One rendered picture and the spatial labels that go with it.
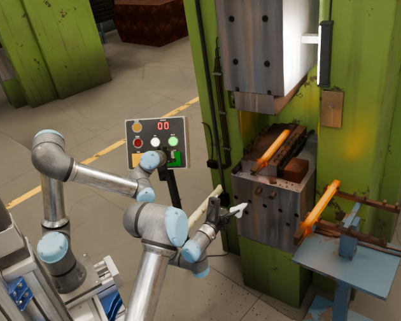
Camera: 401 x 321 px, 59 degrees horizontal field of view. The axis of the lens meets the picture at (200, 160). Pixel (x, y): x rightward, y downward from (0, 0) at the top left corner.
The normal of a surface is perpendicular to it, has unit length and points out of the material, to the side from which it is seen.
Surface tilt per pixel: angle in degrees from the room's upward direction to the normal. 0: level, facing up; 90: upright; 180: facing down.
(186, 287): 0
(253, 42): 90
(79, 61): 90
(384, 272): 0
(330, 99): 90
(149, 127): 60
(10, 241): 90
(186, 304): 0
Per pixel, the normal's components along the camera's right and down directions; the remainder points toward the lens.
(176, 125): -0.20, 0.07
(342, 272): -0.14, -0.83
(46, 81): 0.63, 0.35
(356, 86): -0.55, 0.52
